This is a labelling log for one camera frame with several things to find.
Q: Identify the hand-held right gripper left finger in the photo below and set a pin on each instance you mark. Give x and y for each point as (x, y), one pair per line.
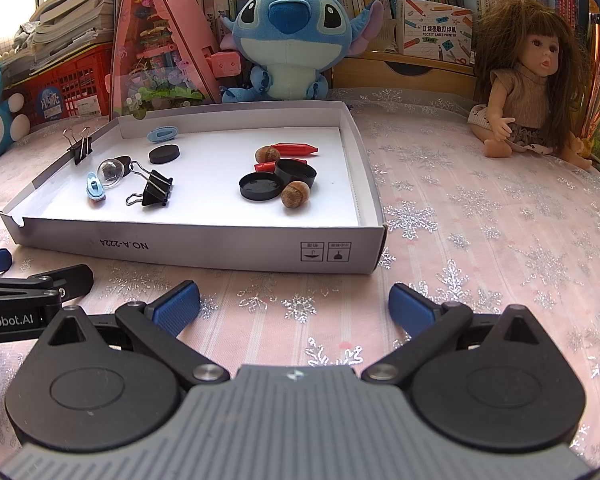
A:
(176, 306)

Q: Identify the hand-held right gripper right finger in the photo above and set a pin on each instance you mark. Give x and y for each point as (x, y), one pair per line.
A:
(411, 307)

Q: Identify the white cardboard box tray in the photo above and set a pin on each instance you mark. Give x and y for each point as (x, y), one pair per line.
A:
(205, 245)

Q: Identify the blue plastic clip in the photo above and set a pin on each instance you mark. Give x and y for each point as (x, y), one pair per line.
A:
(152, 135)
(94, 185)

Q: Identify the large black binder clip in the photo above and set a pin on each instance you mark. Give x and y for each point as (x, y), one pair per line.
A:
(156, 187)

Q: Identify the black round lid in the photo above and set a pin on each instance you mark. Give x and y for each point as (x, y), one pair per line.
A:
(260, 187)
(296, 172)

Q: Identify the black round puck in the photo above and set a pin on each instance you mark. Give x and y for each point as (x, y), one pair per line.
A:
(165, 154)

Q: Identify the brown hazelnut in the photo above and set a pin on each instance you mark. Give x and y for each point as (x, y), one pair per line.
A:
(295, 195)
(267, 155)

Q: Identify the red plastic crayon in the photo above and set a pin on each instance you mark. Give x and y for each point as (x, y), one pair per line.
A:
(264, 166)

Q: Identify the red toy sausage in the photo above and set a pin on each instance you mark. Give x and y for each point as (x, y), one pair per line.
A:
(295, 149)

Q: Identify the pink snowflake tablecloth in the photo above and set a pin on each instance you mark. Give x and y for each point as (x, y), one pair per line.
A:
(480, 220)

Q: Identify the small black binder clip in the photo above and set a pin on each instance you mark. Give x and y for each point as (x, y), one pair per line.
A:
(82, 147)

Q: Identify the large red plastic basket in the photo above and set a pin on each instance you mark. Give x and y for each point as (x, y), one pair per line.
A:
(80, 80)

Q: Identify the wooden drawer unit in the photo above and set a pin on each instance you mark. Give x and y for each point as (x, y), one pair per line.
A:
(405, 72)

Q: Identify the doll with brown hair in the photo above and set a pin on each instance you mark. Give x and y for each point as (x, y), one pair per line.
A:
(525, 85)

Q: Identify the stack of lying books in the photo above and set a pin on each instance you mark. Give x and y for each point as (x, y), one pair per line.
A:
(70, 10)

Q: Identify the blue alien plush toy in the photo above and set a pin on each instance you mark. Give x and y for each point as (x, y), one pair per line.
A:
(290, 60)

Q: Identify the white printed cardboard box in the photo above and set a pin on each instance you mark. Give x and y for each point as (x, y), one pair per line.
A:
(430, 30)

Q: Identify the pink triangular house model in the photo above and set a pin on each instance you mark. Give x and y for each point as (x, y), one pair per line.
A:
(180, 20)

